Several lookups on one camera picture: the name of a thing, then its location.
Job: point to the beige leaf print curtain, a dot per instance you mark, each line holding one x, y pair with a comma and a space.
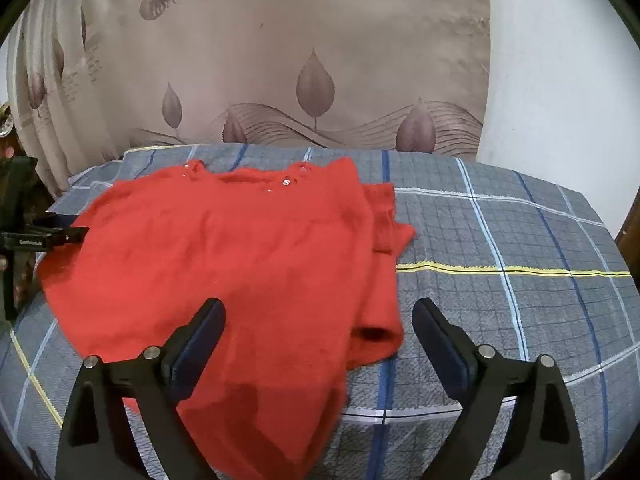
300, 60

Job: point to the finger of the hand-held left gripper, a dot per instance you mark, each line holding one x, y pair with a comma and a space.
67, 235

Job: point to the plaid grey bed sheet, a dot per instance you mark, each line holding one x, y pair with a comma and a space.
500, 320

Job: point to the brown wooden door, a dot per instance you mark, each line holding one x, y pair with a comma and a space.
629, 245

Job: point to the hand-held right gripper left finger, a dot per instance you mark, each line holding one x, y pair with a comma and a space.
197, 350

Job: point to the red knit sweater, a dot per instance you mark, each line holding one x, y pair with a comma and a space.
225, 260

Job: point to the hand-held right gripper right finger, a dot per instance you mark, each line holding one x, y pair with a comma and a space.
440, 345

